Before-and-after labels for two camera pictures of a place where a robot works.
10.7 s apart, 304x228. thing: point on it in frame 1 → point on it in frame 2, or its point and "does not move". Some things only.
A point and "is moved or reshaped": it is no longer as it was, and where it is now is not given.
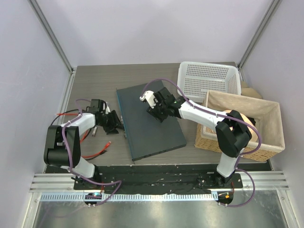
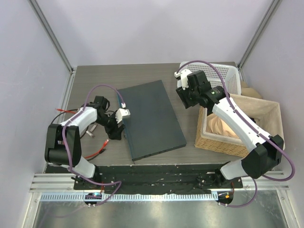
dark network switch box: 146,135 does not move
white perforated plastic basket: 197,78 does not move
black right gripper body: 158,111 → 188,97
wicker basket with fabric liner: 268,115 does not move
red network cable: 98,153 is moved or reshaped
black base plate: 158,177 does not move
